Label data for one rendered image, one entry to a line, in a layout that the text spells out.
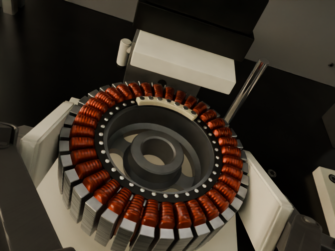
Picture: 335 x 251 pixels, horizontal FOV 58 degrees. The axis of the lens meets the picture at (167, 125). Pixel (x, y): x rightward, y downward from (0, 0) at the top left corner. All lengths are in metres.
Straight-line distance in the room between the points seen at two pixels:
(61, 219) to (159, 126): 0.09
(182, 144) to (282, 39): 0.26
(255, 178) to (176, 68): 0.08
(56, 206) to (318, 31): 0.36
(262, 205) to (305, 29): 0.30
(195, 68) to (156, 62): 0.02
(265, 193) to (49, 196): 0.14
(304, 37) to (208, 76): 0.28
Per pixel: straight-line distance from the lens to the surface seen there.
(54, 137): 0.16
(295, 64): 0.46
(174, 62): 0.17
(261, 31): 0.42
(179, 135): 0.21
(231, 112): 0.26
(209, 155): 0.19
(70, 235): 0.21
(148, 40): 0.18
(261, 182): 0.17
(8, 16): 0.39
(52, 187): 0.22
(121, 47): 0.30
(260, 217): 0.17
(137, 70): 0.30
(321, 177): 0.33
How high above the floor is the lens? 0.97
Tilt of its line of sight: 45 degrees down
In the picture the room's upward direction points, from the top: 23 degrees clockwise
